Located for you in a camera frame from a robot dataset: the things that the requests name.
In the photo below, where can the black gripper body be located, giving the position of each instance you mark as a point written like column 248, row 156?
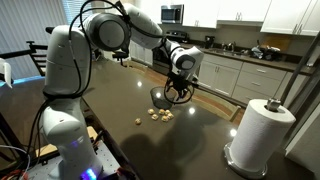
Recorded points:
column 181, row 80

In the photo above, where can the black mesh basket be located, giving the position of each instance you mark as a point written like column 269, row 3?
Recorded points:
column 161, row 98

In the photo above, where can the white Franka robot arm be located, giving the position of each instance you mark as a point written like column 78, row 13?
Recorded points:
column 63, row 133

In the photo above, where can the gold wrapped candy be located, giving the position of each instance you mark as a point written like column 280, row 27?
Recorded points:
column 167, row 112
column 154, row 117
column 165, row 118
column 161, row 111
column 170, row 115
column 151, row 111
column 138, row 121

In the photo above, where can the black kitchen stove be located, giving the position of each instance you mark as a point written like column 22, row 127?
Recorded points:
column 176, row 35

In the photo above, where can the black coffee maker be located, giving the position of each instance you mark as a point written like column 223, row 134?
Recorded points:
column 209, row 42

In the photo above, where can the small white base cabinet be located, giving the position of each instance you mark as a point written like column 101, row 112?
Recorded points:
column 141, row 53

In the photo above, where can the metal sink faucet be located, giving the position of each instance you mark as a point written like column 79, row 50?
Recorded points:
column 231, row 46

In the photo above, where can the white lower drawer cabinets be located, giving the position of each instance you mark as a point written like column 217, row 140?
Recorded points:
column 246, row 80

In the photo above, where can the black bar stool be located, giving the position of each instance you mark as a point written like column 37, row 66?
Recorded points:
column 120, row 55

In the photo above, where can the stainless microwave oven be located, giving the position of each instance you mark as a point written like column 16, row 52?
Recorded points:
column 172, row 14

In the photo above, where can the white paper towel roll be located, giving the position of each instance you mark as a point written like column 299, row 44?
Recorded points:
column 260, row 136

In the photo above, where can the dark dish clutter pile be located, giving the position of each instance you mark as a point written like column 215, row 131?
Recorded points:
column 265, row 53

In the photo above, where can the metal paper towel holder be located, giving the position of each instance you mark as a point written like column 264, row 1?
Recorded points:
column 245, row 173

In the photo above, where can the wooden cutting board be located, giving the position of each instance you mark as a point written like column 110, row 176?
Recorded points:
column 278, row 41

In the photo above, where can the stainless steel refrigerator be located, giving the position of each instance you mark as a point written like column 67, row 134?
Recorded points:
column 310, row 86

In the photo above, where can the black slatted chair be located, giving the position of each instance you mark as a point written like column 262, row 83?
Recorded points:
column 39, row 63

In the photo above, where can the blue padded surface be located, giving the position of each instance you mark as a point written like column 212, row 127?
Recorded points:
column 23, row 81

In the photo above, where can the grey vertical blinds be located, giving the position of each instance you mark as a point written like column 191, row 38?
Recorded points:
column 30, row 20

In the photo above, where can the white plastic device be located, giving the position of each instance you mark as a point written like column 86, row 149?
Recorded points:
column 6, row 71

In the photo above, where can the white wall cabinet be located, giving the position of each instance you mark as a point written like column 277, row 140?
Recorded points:
column 200, row 13

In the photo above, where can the perforated metal robot base plate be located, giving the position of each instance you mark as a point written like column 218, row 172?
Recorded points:
column 106, row 160

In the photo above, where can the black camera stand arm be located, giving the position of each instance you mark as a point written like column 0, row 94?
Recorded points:
column 20, row 51

